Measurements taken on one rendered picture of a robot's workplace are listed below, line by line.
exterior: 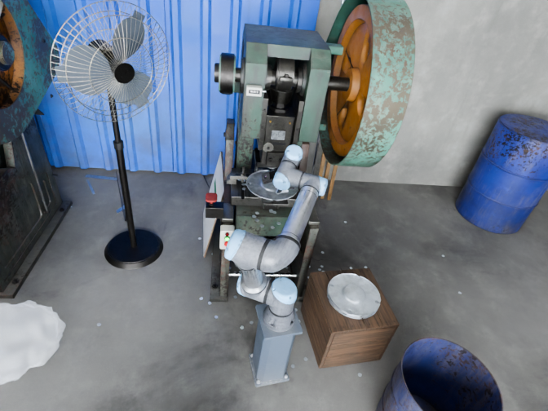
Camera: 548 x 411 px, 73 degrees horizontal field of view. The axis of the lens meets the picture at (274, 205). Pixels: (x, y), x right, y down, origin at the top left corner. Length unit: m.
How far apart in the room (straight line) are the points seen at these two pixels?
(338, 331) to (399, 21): 1.44
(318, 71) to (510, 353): 2.07
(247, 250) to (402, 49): 1.01
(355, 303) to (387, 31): 1.32
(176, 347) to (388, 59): 1.80
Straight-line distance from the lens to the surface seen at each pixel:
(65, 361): 2.36
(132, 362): 2.27
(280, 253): 1.28
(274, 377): 2.15
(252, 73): 1.78
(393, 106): 1.66
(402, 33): 1.72
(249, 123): 1.87
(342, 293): 2.11
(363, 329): 2.05
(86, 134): 3.53
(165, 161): 3.48
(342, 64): 2.27
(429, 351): 2.08
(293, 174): 1.52
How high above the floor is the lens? 1.94
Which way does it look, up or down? 37 degrees down
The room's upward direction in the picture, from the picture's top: 8 degrees clockwise
